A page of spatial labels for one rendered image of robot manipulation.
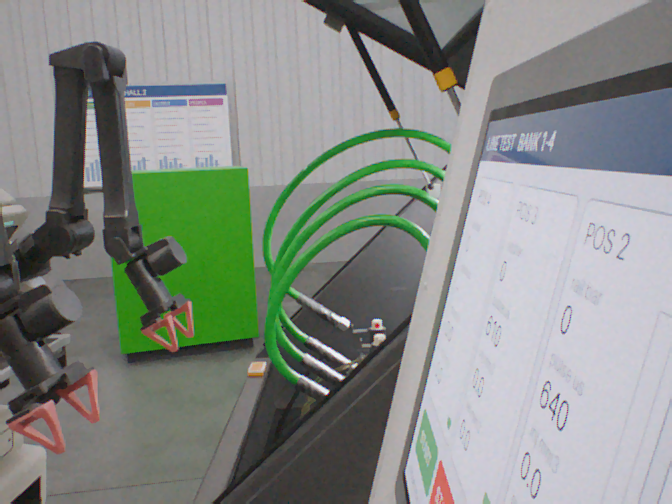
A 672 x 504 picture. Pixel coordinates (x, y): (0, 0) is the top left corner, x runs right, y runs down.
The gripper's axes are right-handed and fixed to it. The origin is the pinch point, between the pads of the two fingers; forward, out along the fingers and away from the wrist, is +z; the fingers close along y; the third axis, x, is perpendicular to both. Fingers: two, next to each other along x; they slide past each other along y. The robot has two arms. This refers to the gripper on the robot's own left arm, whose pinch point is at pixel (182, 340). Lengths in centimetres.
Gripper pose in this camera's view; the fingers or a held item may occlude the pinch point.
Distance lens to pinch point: 137.0
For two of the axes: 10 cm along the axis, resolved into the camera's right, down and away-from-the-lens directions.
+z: 4.9, 8.7, 1.0
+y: 1.1, -1.7, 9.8
